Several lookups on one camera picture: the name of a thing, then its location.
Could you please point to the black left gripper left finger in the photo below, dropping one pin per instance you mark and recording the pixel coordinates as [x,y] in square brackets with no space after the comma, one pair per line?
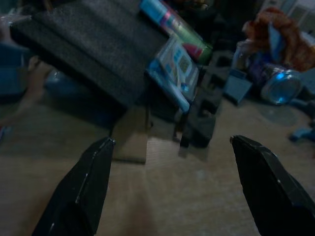
[78,194]

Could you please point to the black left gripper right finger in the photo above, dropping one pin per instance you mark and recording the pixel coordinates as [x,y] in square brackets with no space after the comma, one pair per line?
[273,186]

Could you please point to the brown cardboard piece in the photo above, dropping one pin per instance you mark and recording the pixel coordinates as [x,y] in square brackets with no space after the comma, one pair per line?
[133,137]

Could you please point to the clear plastic jar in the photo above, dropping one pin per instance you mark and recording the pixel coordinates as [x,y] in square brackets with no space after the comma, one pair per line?
[278,81]

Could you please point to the small blue grey box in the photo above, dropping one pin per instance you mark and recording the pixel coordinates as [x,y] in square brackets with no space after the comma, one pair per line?
[238,86]

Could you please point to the black foam insert with cutouts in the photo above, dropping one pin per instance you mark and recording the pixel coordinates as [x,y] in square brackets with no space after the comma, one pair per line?
[209,98]

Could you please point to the dark grey foam slab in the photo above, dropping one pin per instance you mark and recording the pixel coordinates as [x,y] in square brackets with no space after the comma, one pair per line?
[93,49]

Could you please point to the orange brown crumpled wrapper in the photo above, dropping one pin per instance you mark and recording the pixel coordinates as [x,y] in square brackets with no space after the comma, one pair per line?
[285,34]

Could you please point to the blue printed carton box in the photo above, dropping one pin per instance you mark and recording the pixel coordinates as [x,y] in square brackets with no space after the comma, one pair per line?
[172,71]

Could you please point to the green pink printed packet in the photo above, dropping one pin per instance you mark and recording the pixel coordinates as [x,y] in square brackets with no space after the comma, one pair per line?
[177,27]

